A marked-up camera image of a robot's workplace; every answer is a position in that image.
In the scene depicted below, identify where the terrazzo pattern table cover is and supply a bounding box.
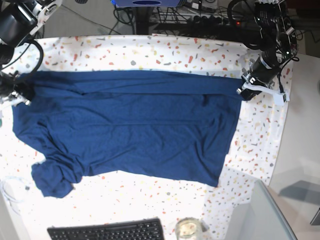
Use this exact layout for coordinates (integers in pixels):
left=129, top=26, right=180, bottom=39
left=0, top=35, right=288, bottom=240

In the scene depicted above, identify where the black wire rack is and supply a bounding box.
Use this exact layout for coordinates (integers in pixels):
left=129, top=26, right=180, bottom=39
left=150, top=2, right=229, bottom=25

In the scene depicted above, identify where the coiled white cable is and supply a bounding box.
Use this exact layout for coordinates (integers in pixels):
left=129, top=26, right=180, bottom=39
left=0, top=174, right=32, bottom=216

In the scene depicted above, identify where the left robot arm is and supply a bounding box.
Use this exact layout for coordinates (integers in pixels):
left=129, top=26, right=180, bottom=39
left=227, top=0, right=299, bottom=105

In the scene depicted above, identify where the grey laptop computer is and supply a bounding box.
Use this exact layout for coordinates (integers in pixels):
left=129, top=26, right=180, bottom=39
left=225, top=180, right=297, bottom=240

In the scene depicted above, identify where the navy blue t-shirt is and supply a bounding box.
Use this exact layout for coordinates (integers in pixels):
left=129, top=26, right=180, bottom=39
left=12, top=70, right=242, bottom=198

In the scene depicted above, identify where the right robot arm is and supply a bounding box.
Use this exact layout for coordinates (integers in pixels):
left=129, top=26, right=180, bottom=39
left=0, top=0, right=63, bottom=105

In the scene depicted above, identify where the black computer keyboard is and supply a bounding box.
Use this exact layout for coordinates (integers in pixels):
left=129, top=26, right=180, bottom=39
left=47, top=218, right=165, bottom=240

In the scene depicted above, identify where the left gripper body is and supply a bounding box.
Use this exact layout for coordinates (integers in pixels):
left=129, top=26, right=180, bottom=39
left=246, top=56, right=280, bottom=87

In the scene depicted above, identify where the clear glass jar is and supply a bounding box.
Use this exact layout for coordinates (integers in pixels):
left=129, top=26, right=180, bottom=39
left=175, top=217, right=203, bottom=240

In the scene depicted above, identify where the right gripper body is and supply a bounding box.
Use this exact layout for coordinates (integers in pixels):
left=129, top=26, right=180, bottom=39
left=0, top=76, right=33, bottom=100

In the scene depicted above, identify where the blue box with oval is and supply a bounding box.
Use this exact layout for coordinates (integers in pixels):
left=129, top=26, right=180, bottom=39
left=111, top=0, right=187, bottom=8

